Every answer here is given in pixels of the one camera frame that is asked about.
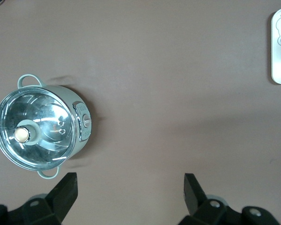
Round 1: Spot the grey electric cooking pot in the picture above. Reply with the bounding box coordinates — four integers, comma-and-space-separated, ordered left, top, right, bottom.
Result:
0, 74, 92, 179

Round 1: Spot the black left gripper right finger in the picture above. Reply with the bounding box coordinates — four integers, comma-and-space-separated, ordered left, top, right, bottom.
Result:
179, 173, 243, 225

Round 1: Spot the glass pot lid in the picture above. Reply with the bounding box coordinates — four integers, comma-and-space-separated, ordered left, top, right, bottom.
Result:
0, 87, 78, 171

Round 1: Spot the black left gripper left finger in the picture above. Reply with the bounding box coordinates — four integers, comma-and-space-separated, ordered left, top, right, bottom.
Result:
9, 172, 79, 225

